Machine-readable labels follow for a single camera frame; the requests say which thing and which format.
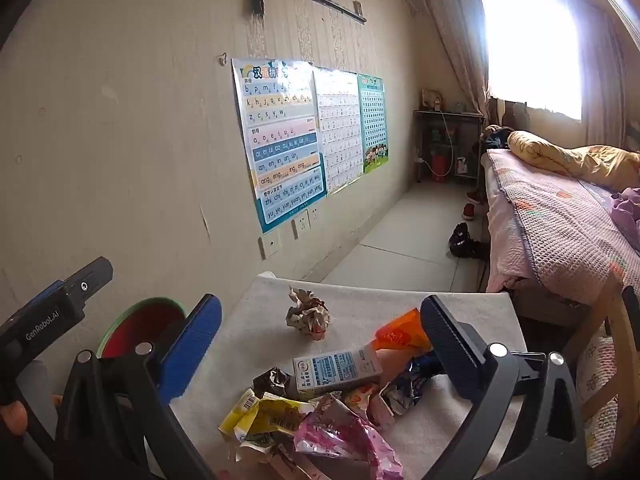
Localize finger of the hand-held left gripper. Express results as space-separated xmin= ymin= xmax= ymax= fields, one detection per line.
xmin=20 ymin=256 xmax=113 ymax=318

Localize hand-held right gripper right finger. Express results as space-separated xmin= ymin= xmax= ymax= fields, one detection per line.
xmin=420 ymin=296 xmax=596 ymax=480

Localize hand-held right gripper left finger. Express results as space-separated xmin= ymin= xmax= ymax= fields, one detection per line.
xmin=54 ymin=294 xmax=222 ymax=480

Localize orange plastic wrapper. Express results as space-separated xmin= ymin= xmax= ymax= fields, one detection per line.
xmin=371 ymin=308 xmax=433 ymax=352

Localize green and red bowl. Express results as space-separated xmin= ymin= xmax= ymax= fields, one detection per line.
xmin=97 ymin=297 xmax=188 ymax=358

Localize dark blue foil wrapper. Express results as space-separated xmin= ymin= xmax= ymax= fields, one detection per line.
xmin=380 ymin=350 xmax=446 ymax=416

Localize pale pink wrapper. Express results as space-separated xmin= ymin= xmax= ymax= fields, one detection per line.
xmin=375 ymin=350 xmax=416 ymax=386

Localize brown foil wrapper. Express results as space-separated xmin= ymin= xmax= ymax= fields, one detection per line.
xmin=252 ymin=367 xmax=295 ymax=403

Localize yellow snack wrapper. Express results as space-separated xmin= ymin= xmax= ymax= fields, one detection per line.
xmin=218 ymin=389 xmax=313 ymax=443

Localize white and blue milk carton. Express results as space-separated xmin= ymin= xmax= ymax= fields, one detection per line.
xmin=292 ymin=344 xmax=383 ymax=401

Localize newspaper ball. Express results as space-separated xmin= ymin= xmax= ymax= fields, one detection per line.
xmin=286 ymin=286 xmax=332 ymax=342

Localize glossy pink floral wrapper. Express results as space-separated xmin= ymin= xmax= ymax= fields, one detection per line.
xmin=294 ymin=392 xmax=403 ymax=480

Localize person's left hand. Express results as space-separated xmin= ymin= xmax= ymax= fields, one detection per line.
xmin=0 ymin=401 xmax=29 ymax=437

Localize floral seat cushion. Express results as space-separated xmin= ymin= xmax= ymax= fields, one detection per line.
xmin=575 ymin=325 xmax=621 ymax=466

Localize pink knitted blanket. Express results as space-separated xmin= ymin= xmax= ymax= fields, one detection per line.
xmin=487 ymin=149 xmax=640 ymax=306

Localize wooden chair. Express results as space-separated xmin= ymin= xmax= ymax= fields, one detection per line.
xmin=570 ymin=270 xmax=640 ymax=471

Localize dark clothes pile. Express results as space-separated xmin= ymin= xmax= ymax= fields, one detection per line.
xmin=482 ymin=125 xmax=512 ymax=151

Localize yellow quilt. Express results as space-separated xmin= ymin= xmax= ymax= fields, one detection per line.
xmin=507 ymin=130 xmax=640 ymax=191

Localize purple cloth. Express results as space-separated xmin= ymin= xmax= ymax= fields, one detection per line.
xmin=607 ymin=187 xmax=640 ymax=236

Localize dark metal shelf unit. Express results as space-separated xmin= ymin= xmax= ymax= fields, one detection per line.
xmin=414 ymin=109 xmax=486 ymax=183

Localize pink patterned curtain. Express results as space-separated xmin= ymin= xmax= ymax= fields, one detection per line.
xmin=415 ymin=0 xmax=491 ymax=121
xmin=580 ymin=5 xmax=640 ymax=151

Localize bright window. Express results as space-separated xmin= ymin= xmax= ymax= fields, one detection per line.
xmin=480 ymin=0 xmax=593 ymax=121

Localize white single-hole wall plate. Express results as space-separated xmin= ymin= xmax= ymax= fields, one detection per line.
xmin=257 ymin=234 xmax=281 ymax=261

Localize white cable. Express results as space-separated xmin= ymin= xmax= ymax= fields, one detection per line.
xmin=422 ymin=107 xmax=459 ymax=182

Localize blue letter wall poster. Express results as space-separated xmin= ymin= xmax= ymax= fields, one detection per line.
xmin=231 ymin=56 xmax=328 ymax=234

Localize green chart wall poster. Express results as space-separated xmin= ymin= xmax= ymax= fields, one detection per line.
xmin=356 ymin=74 xmax=390 ymax=175

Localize white chart wall poster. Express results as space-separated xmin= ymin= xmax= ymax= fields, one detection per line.
xmin=312 ymin=66 xmax=365 ymax=196

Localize dark metal wall rail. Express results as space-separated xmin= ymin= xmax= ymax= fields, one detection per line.
xmin=308 ymin=0 xmax=367 ymax=23

